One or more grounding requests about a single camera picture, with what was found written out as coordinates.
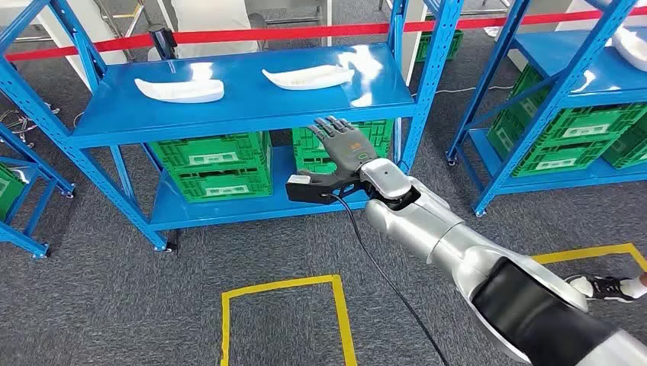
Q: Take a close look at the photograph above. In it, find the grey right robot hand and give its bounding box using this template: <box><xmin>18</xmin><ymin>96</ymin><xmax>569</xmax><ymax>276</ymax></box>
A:
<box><xmin>307</xmin><ymin>115</ymin><xmax>379</xmax><ymax>188</ymax></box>

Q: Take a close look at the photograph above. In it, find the white curved part with stain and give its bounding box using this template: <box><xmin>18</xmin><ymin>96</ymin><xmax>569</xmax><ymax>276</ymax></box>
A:
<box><xmin>262</xmin><ymin>64</ymin><xmax>356</xmax><ymax>92</ymax></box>

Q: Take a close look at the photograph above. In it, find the blue metal shelf rack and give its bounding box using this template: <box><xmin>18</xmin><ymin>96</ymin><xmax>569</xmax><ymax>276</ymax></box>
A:
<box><xmin>446</xmin><ymin>0</ymin><xmax>647</xmax><ymax>218</ymax></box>
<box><xmin>0</xmin><ymin>0</ymin><xmax>465</xmax><ymax>254</ymax></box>
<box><xmin>0</xmin><ymin>124</ymin><xmax>77</xmax><ymax>260</ymax></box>

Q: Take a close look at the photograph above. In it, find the green plastic crate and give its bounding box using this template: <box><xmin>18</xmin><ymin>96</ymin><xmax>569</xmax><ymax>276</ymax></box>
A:
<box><xmin>507</xmin><ymin>66</ymin><xmax>647</xmax><ymax>153</ymax></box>
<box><xmin>150</xmin><ymin>131</ymin><xmax>274</xmax><ymax>175</ymax></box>
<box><xmin>169</xmin><ymin>166</ymin><xmax>275</xmax><ymax>204</ymax></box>
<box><xmin>0</xmin><ymin>164</ymin><xmax>27</xmax><ymax>222</ymax></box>
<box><xmin>295</xmin><ymin>151</ymin><xmax>355</xmax><ymax>176</ymax></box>
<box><xmin>291</xmin><ymin>119</ymin><xmax>395</xmax><ymax>159</ymax></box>
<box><xmin>601</xmin><ymin>113</ymin><xmax>647</xmax><ymax>170</ymax></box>
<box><xmin>415</xmin><ymin>29</ymin><xmax>464</xmax><ymax>63</ymax></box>
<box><xmin>488</xmin><ymin>111</ymin><xmax>616</xmax><ymax>178</ymax></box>

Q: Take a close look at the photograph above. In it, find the red barrier belt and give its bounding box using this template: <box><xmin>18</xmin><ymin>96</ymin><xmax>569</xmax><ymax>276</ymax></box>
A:
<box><xmin>5</xmin><ymin>5</ymin><xmax>647</xmax><ymax>63</ymax></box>

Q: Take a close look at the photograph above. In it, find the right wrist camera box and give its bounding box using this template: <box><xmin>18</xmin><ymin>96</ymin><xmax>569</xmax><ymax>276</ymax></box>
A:
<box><xmin>285</xmin><ymin>174</ymin><xmax>368</xmax><ymax>206</ymax></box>

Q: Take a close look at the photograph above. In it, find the white floor cable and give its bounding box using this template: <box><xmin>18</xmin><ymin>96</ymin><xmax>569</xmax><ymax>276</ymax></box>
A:
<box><xmin>410</xmin><ymin>85</ymin><xmax>515</xmax><ymax>98</ymax></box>

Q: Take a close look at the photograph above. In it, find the black camera cable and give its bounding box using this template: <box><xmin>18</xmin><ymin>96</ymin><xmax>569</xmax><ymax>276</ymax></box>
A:
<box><xmin>326</xmin><ymin>192</ymin><xmax>450</xmax><ymax>366</ymax></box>

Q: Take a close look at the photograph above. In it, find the black stanchion post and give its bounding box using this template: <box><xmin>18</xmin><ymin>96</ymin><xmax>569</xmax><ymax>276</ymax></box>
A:
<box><xmin>147</xmin><ymin>24</ymin><xmax>179</xmax><ymax>62</ymax></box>

